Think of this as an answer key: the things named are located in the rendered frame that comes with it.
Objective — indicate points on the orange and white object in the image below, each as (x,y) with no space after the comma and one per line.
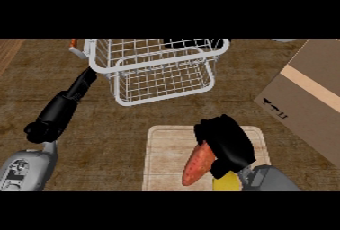
(75,48)

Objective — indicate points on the black object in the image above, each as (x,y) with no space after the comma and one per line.
(189,42)

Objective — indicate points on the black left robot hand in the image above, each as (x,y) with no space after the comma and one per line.
(56,111)

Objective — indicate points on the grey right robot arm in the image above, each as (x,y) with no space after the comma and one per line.
(267,179)

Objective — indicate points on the orange sweet potato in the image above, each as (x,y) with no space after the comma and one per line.
(198,165)

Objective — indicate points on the grey object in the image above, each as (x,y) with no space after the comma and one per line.
(282,39)

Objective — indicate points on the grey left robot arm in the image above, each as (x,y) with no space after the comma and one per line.
(26,172)

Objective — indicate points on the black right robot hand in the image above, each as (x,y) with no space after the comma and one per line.
(227,140)

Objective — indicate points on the pale wooden cutting board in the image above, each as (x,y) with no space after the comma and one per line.
(167,158)

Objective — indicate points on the brown cardboard box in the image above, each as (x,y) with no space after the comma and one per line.
(304,99)

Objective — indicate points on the yellow vegetable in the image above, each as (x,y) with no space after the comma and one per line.
(226,182)

